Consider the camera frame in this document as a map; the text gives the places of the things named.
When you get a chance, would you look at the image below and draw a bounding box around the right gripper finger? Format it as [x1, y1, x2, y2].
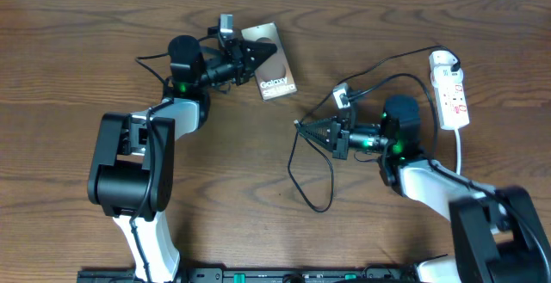
[295, 117, 340, 135]
[299, 130, 338, 152]

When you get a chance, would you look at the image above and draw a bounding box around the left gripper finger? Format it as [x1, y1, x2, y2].
[248, 55, 276, 81]
[241, 40, 277, 62]

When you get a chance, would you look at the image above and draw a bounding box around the Galaxy smartphone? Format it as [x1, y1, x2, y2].
[241, 22, 297, 102]

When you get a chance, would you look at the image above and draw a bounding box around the black USB charging cable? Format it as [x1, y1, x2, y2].
[287, 44, 461, 214]

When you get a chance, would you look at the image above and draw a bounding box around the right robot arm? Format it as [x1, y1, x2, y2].
[294, 95, 550, 283]

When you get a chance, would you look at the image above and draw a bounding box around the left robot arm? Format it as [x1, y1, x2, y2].
[87, 34, 278, 282]

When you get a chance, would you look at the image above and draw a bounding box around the white USB charger plug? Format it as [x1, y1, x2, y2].
[429, 50, 461, 71]

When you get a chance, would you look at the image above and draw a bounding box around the white power strip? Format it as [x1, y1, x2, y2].
[430, 65, 470, 131]

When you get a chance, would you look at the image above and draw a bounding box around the white power strip cord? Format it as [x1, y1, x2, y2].
[454, 128, 463, 176]

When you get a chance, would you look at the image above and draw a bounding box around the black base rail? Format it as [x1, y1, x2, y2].
[76, 266, 419, 283]

